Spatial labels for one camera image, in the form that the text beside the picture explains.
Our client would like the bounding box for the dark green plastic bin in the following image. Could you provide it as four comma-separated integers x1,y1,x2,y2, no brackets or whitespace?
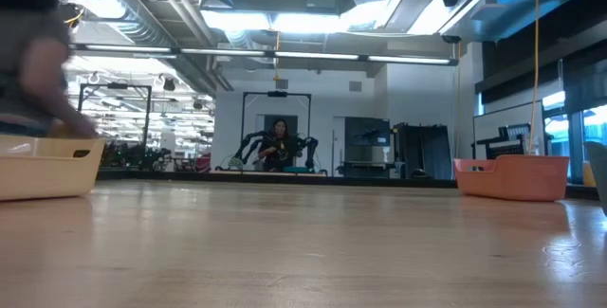
583,140,607,217

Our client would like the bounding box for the long ceiling light bar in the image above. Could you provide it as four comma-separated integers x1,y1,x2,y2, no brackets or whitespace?
70,44,460,66

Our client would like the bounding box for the whiteboard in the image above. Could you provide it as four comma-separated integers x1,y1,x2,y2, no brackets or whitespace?
472,100,545,160

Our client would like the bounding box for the person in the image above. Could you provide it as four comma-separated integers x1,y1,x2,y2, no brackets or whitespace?
258,118,304,172
0,0,101,139

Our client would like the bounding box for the black curtain screen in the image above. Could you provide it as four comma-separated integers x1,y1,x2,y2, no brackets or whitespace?
392,122,452,180

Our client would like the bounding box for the black equipment cart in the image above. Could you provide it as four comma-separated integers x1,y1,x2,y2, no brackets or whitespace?
473,124,532,160

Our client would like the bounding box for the orange plastic bin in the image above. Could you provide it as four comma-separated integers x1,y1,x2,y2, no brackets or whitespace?
453,154,571,203

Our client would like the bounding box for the yellow container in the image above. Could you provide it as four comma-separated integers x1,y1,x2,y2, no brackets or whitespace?
581,159,598,188

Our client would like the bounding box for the yellow plastic bin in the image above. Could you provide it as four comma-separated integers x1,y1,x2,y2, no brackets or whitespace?
0,135,106,203

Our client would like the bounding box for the silver air duct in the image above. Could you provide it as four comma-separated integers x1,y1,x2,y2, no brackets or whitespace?
78,0,233,94

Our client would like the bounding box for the yellow hanging cable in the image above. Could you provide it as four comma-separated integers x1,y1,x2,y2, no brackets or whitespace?
527,0,542,156

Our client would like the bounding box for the yellow ceiling cable reel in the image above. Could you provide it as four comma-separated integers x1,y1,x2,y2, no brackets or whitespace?
64,3,87,28

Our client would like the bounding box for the black gantry frame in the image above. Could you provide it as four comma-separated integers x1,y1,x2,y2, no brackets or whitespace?
75,82,153,141
240,90,313,172

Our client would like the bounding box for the black aluminium table frame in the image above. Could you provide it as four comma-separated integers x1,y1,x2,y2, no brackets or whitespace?
96,169,601,201

